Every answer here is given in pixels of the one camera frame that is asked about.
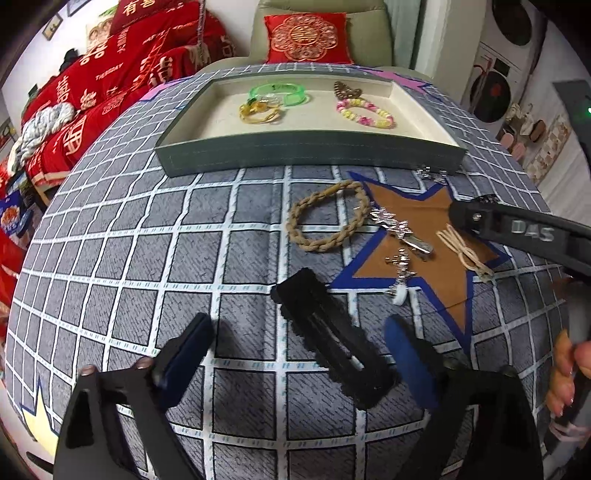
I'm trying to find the dark red pillow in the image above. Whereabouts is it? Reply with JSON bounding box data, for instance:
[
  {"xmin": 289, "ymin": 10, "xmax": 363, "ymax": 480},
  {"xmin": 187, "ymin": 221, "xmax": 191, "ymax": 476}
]
[{"xmin": 110, "ymin": 0, "xmax": 186, "ymax": 35}]

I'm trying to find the pink star sticker left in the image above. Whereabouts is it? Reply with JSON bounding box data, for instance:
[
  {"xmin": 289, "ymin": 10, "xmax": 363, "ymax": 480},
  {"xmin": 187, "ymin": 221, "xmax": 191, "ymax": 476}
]
[{"xmin": 139, "ymin": 77, "xmax": 188, "ymax": 102}]

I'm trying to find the patterned board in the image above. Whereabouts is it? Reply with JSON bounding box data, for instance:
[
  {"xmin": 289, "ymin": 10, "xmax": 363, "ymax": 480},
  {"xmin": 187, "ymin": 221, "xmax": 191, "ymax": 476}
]
[{"xmin": 525, "ymin": 114, "xmax": 572, "ymax": 185}]

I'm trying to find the person's right hand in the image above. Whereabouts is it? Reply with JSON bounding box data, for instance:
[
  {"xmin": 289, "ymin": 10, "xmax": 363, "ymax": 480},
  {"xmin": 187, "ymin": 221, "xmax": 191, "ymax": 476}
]
[{"xmin": 545, "ymin": 329, "xmax": 591, "ymax": 417}]

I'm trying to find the yellow gold bracelet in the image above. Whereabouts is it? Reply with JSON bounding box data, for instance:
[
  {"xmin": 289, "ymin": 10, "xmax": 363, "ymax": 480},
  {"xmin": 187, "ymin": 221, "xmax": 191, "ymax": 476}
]
[{"xmin": 237, "ymin": 99, "xmax": 284, "ymax": 125}]

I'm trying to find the white curtain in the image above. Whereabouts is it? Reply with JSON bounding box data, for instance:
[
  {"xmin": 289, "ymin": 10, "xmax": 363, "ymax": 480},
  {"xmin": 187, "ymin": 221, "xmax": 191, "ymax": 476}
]
[{"xmin": 523, "ymin": 22, "xmax": 590, "ymax": 225}]

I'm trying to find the pink star sticker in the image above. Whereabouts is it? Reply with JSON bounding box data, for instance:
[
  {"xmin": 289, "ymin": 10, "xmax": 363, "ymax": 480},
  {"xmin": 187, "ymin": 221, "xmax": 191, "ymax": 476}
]
[
  {"xmin": 361, "ymin": 67, "xmax": 432, "ymax": 95},
  {"xmin": 139, "ymin": 77, "xmax": 188, "ymax": 102}
]

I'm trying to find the grey jewelry tray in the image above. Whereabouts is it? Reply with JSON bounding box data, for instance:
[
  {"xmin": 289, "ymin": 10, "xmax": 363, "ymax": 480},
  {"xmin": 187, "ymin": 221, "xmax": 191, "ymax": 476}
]
[{"xmin": 154, "ymin": 64, "xmax": 467, "ymax": 177}]

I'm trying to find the blue snack box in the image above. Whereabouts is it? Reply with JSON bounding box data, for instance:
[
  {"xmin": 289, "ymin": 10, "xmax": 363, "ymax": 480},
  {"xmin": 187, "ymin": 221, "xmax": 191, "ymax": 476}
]
[{"xmin": 1, "ymin": 190, "xmax": 32, "ymax": 249}]

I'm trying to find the colourful bead bracelet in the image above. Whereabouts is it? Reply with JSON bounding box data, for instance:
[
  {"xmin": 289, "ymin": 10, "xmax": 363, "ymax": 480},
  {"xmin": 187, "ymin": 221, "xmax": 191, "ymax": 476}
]
[{"xmin": 335, "ymin": 97, "xmax": 398, "ymax": 130}]

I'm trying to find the brown wooden bead bracelet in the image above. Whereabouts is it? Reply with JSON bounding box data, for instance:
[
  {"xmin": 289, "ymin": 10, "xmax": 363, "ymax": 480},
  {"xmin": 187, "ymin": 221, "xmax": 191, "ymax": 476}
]
[{"xmin": 332, "ymin": 80, "xmax": 364, "ymax": 102}]

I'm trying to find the brown star mat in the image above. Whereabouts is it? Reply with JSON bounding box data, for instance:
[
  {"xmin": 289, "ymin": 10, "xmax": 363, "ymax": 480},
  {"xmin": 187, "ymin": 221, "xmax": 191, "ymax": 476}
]
[{"xmin": 329, "ymin": 171, "xmax": 512, "ymax": 354}]

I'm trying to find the slippers rack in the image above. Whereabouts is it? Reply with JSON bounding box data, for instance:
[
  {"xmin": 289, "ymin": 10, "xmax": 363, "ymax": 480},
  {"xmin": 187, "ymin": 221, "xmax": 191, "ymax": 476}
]
[{"xmin": 496, "ymin": 103, "xmax": 547, "ymax": 164}]

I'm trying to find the grey white blanket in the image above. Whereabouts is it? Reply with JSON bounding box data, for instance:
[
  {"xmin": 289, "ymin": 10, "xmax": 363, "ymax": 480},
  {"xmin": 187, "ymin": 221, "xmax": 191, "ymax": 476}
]
[{"xmin": 6, "ymin": 102, "xmax": 76, "ymax": 176}]

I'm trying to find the braided rope bracelet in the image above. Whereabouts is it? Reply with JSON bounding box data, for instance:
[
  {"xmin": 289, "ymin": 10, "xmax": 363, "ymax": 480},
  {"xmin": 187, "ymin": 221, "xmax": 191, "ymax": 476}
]
[{"xmin": 285, "ymin": 179, "xmax": 372, "ymax": 254}]

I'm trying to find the red embroidered cushion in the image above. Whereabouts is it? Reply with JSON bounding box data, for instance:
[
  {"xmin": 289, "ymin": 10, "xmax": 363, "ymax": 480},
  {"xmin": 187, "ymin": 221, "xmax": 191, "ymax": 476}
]
[{"xmin": 264, "ymin": 12, "xmax": 353, "ymax": 65}]

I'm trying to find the small picture frame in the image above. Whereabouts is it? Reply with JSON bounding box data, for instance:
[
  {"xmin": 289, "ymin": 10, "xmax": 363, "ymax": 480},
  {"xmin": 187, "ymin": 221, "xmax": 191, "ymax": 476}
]
[{"xmin": 42, "ymin": 13, "xmax": 63, "ymax": 41}]

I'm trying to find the pink star sticker right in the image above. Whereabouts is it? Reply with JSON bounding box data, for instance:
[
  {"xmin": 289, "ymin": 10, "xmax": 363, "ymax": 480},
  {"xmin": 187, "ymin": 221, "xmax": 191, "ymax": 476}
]
[{"xmin": 361, "ymin": 67, "xmax": 432, "ymax": 95}]

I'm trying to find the beige hair clip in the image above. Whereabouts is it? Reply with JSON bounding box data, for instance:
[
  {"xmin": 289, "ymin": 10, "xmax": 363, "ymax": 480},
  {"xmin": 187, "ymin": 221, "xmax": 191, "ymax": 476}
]
[{"xmin": 436, "ymin": 224, "xmax": 494, "ymax": 282}]

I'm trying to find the upper dryer machine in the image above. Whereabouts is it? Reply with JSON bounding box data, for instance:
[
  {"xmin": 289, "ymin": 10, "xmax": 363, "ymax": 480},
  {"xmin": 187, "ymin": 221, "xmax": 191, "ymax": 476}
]
[{"xmin": 480, "ymin": 0, "xmax": 542, "ymax": 71}]

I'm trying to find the black scalloped hair clip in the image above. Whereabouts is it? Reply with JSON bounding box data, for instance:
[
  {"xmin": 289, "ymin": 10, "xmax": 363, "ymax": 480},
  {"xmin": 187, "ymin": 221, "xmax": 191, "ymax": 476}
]
[{"xmin": 270, "ymin": 268, "xmax": 400, "ymax": 410}]

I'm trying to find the green recliner armchair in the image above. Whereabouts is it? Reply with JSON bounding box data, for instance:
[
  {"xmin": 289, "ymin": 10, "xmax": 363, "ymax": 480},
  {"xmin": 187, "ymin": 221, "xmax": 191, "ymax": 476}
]
[{"xmin": 201, "ymin": 1, "xmax": 431, "ymax": 82}]

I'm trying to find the green plastic bangle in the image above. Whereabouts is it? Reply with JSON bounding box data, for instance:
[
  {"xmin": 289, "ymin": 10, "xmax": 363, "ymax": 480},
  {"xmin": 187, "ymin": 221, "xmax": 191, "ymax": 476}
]
[{"xmin": 249, "ymin": 83, "xmax": 308, "ymax": 107}]

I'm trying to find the yellow star sticker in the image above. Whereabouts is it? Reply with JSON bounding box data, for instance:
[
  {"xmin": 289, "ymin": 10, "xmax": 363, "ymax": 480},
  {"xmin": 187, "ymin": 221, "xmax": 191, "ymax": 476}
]
[{"xmin": 20, "ymin": 380, "xmax": 59, "ymax": 460}]

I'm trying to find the silver chain piece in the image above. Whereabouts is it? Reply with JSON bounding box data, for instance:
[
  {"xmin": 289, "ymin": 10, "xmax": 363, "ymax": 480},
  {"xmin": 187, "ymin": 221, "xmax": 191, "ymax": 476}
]
[{"xmin": 414, "ymin": 165, "xmax": 449, "ymax": 185}]

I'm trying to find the silver charm with ring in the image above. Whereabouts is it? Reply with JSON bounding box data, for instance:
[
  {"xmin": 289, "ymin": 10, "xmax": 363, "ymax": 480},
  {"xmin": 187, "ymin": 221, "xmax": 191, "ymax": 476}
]
[{"xmin": 385, "ymin": 247, "xmax": 416, "ymax": 306}]

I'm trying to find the lower washing machine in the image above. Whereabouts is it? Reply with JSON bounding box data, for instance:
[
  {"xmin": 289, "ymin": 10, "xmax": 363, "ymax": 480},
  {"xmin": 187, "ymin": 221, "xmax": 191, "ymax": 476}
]
[{"xmin": 461, "ymin": 43, "xmax": 530, "ymax": 136}]

